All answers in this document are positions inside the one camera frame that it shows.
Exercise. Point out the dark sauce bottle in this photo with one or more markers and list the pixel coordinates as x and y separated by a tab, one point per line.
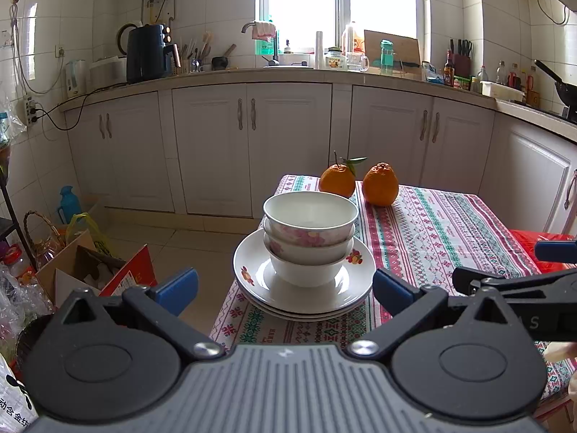
449	72

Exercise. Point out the black electric kettle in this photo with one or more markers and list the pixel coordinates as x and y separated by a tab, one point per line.
146	54

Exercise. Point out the wicker basket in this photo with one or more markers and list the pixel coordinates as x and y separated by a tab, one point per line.
45	252

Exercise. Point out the utensil holder with utensils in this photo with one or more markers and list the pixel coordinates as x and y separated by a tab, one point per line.
194	61

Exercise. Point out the white kitchen cabinets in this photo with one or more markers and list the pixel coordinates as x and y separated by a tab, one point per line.
216	144

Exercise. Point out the patterned tablecloth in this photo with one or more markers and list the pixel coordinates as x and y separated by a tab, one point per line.
428	234

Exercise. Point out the white power strip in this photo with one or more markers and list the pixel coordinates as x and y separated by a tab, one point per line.
31	110

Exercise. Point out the chrome faucet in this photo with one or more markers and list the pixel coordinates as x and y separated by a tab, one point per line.
274	56

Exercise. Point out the knife block with knives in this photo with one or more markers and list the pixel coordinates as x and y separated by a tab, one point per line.
462	63

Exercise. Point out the red open cardboard box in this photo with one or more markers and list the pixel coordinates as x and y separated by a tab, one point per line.
135	270

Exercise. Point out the window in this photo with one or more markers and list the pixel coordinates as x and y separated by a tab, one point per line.
297	0

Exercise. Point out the glass jar with green lid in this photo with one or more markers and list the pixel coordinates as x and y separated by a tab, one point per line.
335	60

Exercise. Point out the orange juice bottle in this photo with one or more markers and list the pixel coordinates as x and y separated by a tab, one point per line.
352	38

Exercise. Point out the glass mug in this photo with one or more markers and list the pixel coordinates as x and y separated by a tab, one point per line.
357	62

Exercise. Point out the white rice cooker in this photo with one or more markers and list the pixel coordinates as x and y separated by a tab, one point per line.
108	72

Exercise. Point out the bumpy orange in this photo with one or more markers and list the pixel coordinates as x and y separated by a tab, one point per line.
381	185

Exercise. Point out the blue thermos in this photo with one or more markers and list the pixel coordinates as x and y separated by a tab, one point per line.
69	207

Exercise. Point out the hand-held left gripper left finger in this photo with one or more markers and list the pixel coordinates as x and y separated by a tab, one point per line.
178	286

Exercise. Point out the black wok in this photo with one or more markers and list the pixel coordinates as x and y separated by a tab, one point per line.
568	94

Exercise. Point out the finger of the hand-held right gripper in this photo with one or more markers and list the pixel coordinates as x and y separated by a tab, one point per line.
556	252
532	284

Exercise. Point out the brown cardboard box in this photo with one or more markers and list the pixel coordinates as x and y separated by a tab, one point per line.
63	266

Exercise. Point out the white bowl with pink flowers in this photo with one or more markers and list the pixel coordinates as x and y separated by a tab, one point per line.
306	275
311	255
311	209

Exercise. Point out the white plastic tray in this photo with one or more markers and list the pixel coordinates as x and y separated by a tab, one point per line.
502	91

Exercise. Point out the black mortar with pestle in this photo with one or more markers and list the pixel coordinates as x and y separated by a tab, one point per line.
221	63

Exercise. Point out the green dish soap bottle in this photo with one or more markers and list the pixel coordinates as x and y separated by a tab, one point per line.
261	47

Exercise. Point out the clear plastic bottle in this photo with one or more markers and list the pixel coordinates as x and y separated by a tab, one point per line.
482	74
501	74

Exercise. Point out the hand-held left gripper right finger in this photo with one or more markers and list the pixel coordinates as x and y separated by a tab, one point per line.
392	291

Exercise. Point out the red printed gift box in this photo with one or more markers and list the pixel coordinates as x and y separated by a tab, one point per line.
527	246

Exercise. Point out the pink cloth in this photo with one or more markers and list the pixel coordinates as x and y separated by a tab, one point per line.
264	30

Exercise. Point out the teal water bottle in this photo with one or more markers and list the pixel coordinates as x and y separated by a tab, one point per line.
387	58

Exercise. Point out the brown cardboard sheet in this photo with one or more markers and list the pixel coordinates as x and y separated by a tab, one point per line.
408	52

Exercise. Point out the orange with stem leaf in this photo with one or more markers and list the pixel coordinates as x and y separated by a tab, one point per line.
338	182

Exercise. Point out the white plate with fruit print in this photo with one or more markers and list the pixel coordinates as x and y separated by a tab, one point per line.
252	275
311	319
311	314

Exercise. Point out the yellow green bag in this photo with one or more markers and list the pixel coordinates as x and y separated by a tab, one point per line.
97	237

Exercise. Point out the white plastic roll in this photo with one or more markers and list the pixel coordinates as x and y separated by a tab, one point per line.
320	49

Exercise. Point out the person's right hand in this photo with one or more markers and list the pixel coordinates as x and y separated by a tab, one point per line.
563	352

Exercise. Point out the white printed sack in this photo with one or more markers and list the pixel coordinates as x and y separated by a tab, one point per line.
16	397

